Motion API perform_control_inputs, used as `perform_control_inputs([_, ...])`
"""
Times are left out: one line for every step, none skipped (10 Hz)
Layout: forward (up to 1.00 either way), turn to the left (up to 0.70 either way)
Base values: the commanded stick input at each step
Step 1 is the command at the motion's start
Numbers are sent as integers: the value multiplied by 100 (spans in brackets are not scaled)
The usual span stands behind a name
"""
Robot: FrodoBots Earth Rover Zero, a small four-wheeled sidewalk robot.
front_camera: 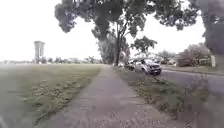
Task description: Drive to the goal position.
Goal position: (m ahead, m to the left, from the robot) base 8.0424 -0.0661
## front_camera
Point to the large tree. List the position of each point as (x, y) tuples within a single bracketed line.
[(117, 50)]

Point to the black car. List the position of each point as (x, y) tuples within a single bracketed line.
[(130, 65)]

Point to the distant row of trees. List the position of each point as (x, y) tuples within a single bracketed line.
[(76, 61)]

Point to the silver car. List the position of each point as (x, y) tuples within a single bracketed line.
[(148, 66)]

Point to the grey concrete path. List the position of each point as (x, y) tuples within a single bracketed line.
[(106, 100)]

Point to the grass strip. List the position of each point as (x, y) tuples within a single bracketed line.
[(156, 90)]

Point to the wide grass field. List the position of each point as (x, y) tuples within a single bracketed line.
[(50, 83)]

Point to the tall tower building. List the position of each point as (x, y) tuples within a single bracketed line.
[(39, 50)]

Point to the group of trees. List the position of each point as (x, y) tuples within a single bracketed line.
[(193, 55)]

